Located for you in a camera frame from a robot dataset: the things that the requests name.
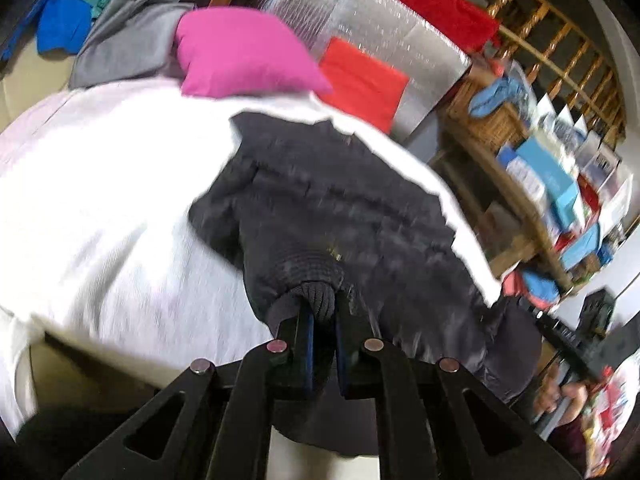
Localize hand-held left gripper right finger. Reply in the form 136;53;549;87
336;295;551;480

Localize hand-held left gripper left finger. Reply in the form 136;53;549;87
60;310;315;480

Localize black quilted jacket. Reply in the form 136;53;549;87
187;111;543;406

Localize folded pink clothes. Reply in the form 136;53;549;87
502;267;561;306

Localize person's right hand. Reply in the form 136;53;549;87
542;367;591;413

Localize wooden table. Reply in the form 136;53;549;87
430;120;576;291

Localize light blue cardboard box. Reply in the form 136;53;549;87
515;135;583;228

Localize white printed tissue pack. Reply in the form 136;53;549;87
497;145;548;206

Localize wicker basket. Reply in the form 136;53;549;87
445;77;531;148

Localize white bed sheet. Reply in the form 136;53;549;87
0;77;503;441

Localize blue cloth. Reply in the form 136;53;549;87
467;77;528;118

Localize red cushion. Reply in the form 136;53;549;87
318;36;410;135

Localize wooden stair railing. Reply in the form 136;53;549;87
400;0;628;146

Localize pink cushion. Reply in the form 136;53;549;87
174;7;334;98

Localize silver foil insulation mat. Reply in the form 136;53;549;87
260;0;473;143

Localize red blanket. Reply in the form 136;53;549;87
340;0;501;56

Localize grey garment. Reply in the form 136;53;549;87
67;0;196;90

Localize beige leather sofa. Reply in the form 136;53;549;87
0;40;76;136

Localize blue jacket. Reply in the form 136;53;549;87
2;0;93;61

